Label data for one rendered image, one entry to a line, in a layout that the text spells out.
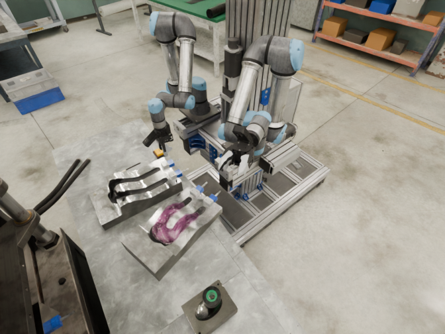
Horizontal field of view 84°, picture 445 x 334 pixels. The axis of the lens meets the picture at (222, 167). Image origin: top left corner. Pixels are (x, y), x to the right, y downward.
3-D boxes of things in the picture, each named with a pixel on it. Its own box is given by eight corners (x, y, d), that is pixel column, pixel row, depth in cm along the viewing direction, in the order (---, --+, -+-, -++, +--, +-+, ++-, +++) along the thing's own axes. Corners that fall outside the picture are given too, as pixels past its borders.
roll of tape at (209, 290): (216, 311, 106) (216, 309, 104) (200, 303, 108) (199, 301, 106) (223, 291, 112) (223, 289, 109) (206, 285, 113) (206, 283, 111)
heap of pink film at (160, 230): (180, 200, 147) (178, 192, 141) (202, 216, 139) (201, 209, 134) (146, 231, 133) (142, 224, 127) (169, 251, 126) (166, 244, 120)
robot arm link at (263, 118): (271, 127, 108) (273, 111, 102) (262, 142, 102) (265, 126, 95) (253, 122, 111) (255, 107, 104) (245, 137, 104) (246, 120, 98)
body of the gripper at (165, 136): (173, 141, 147) (171, 125, 138) (160, 147, 144) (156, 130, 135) (168, 134, 152) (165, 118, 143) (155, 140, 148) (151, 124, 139)
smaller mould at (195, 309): (218, 283, 121) (218, 278, 115) (237, 312, 112) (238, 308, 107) (182, 309, 113) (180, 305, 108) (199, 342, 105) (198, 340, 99)
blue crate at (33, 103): (57, 89, 394) (49, 76, 378) (66, 99, 374) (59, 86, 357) (14, 103, 367) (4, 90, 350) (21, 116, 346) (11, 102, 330)
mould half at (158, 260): (190, 191, 159) (189, 179, 151) (222, 212, 148) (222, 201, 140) (126, 250, 132) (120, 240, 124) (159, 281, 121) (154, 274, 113)
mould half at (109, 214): (165, 166, 173) (161, 152, 163) (183, 190, 159) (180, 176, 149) (92, 199, 154) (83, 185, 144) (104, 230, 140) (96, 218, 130)
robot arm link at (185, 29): (200, 18, 134) (195, 110, 143) (181, 17, 135) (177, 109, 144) (197, 8, 123) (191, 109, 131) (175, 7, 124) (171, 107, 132)
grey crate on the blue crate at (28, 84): (50, 77, 379) (45, 67, 368) (59, 87, 358) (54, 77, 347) (4, 91, 351) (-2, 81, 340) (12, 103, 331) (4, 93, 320)
